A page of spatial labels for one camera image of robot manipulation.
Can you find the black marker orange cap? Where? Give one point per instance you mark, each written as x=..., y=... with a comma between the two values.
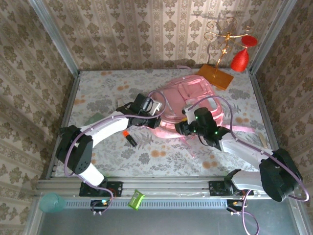
x=130, y=140

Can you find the pink backpack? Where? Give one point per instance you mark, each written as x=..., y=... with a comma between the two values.
x=193, y=85

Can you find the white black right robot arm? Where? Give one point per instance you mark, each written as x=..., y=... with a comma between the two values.
x=244, y=150

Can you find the floral table cloth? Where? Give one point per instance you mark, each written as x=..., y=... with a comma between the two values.
x=97, y=83

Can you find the cream wooden scraper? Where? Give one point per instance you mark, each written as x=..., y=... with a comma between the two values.
x=262, y=140

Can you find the red cone ornament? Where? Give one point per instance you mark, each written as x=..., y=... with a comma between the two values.
x=240, y=61

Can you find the small green box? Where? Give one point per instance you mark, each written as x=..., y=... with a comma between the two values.
x=136, y=199

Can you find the small black controller board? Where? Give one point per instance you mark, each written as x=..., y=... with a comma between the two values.
x=231, y=203
x=97, y=203

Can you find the grey metal sheet panel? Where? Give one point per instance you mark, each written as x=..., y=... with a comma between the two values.
x=171, y=222

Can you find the red disc ornament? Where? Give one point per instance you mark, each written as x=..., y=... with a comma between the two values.
x=249, y=41

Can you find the teal plastic cup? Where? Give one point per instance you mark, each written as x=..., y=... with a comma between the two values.
x=50, y=203

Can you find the aluminium front frame rail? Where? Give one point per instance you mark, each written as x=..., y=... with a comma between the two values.
x=171, y=186

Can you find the aluminium side rail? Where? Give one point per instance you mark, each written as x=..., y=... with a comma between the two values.
x=71, y=98
x=260, y=98

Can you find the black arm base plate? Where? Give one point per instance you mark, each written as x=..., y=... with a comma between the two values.
x=215, y=188
x=118, y=185

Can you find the aluminium frame post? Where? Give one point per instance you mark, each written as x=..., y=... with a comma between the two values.
x=55, y=36
x=271, y=36

